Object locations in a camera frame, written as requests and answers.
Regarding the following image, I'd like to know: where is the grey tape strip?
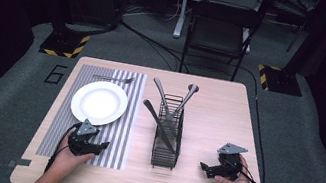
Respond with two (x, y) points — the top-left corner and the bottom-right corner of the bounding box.
(6, 156), (33, 172)

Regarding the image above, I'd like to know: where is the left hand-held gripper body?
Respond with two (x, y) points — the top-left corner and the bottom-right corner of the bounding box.
(65, 115), (103, 161)

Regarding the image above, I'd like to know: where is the black folding chair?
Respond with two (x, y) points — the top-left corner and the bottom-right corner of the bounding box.
(178, 0), (265, 87)

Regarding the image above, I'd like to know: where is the grey striped placemat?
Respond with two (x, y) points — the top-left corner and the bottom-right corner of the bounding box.
(35, 57), (149, 173)

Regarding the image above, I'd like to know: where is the black floor cable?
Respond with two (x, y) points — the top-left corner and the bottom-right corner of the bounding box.
(111, 19), (198, 76)
(219, 65), (286, 183)

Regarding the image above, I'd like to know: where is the silver utensil with round-ended handle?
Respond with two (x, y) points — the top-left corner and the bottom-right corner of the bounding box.
(172, 80), (201, 122)

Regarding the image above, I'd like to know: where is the white round plate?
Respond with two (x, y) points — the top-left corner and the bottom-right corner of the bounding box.
(67, 75), (132, 131)

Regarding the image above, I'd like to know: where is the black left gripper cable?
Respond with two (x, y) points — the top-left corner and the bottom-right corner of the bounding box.
(43, 118), (82, 179)

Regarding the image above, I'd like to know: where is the silver utensil with slim handle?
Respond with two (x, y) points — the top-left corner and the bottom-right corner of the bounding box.
(147, 76), (177, 116)

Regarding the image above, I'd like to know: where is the white metal stand frame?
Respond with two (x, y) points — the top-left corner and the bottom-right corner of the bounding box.
(171, 0), (264, 56)

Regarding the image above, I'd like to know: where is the person's left hand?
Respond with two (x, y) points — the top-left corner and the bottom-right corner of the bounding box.
(49, 142), (98, 183)

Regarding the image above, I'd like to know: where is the silver fork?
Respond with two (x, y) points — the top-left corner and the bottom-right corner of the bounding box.
(91, 70), (137, 88)

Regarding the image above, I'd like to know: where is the black stand base striped edge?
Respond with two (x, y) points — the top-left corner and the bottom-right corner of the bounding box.
(38, 25), (92, 63)
(254, 63), (308, 98)

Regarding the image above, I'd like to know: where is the table knife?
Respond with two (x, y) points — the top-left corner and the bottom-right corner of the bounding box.
(135, 98), (184, 154)

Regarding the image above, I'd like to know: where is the black wire cutlery basket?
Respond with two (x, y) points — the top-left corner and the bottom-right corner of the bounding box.
(149, 92), (190, 172)

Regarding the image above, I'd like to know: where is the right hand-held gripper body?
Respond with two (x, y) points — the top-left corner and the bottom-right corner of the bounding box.
(211, 140), (250, 183)

